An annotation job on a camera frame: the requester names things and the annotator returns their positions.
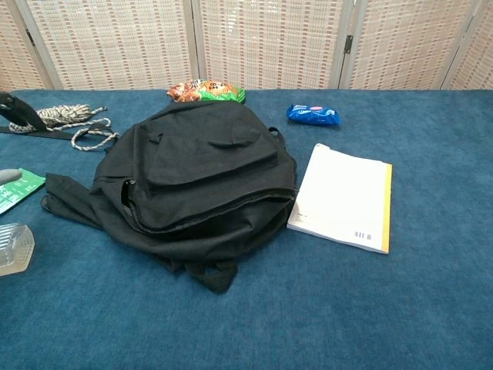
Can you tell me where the blue table cloth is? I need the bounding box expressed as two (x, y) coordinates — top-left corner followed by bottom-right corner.
(0, 89), (493, 370)

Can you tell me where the black fabric backpack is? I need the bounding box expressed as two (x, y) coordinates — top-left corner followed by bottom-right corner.
(41, 100), (298, 296)

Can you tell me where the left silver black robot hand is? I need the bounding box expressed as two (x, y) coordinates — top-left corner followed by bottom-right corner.
(0, 92), (48, 185)

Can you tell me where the white book yellow spine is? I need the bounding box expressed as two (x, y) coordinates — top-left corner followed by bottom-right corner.
(286, 143), (394, 255)

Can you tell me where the black white braided rope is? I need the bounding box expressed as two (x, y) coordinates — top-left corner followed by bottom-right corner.
(8, 103), (119, 152)

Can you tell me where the green printed packet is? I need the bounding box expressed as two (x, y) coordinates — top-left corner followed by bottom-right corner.
(0, 167), (47, 215)

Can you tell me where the blue cookie packet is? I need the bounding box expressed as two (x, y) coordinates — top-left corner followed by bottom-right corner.
(285, 103), (343, 127)

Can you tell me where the black flat webbing strap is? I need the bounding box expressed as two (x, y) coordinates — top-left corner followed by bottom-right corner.
(0, 118), (112, 141)

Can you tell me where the orange green snack bag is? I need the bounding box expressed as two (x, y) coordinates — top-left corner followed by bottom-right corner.
(166, 79), (247, 105)

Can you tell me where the clear ribbed plastic container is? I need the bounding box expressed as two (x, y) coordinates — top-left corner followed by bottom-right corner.
(0, 222), (36, 277)

